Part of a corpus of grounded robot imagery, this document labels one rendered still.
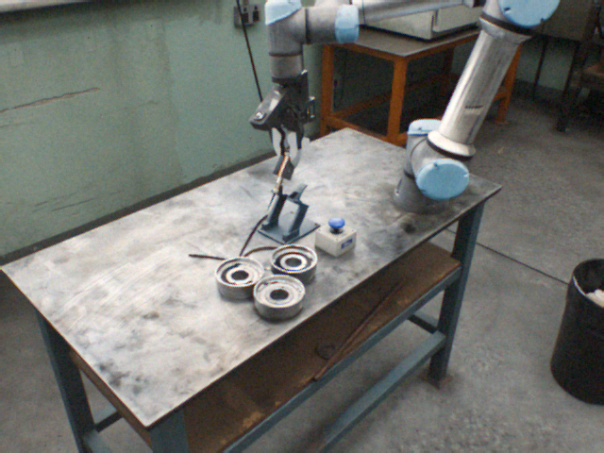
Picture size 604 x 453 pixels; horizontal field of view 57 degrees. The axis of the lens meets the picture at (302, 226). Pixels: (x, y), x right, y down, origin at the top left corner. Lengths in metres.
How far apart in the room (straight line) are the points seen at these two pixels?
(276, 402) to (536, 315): 1.52
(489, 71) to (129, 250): 0.90
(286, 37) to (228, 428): 0.84
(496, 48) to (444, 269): 0.74
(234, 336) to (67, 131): 1.75
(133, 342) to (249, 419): 0.33
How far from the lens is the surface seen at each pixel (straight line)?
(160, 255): 1.35
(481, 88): 1.29
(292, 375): 1.38
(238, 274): 1.23
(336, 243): 1.29
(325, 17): 1.22
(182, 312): 1.18
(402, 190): 1.53
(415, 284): 1.68
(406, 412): 2.05
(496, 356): 2.33
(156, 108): 2.87
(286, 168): 1.30
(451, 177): 1.33
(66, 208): 2.81
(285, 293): 1.17
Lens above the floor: 1.56
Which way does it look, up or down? 32 degrees down
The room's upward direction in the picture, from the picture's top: 1 degrees clockwise
